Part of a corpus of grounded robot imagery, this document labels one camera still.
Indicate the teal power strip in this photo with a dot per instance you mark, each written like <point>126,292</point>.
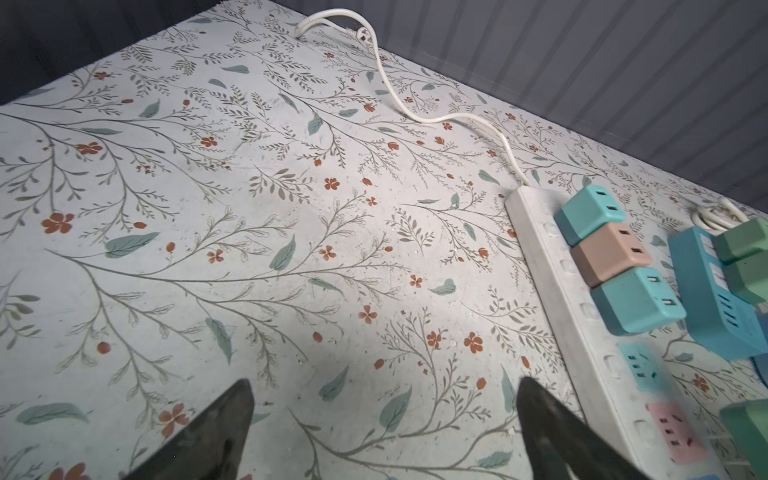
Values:
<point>716,318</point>

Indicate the pink charger plug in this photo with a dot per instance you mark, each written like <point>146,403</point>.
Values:
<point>608,252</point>

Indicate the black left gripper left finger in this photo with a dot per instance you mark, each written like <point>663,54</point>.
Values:
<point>211,446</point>

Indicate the teal charger plug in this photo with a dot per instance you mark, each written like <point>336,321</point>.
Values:
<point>636,302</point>
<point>587,211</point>

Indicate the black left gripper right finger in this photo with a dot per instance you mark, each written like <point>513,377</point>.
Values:
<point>559,445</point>

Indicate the green charger plug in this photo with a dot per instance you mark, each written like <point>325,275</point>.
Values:
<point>742,241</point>
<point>746,422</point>
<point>747,278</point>

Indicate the white multicolour power strip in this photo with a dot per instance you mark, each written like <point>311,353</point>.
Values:
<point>626,392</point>

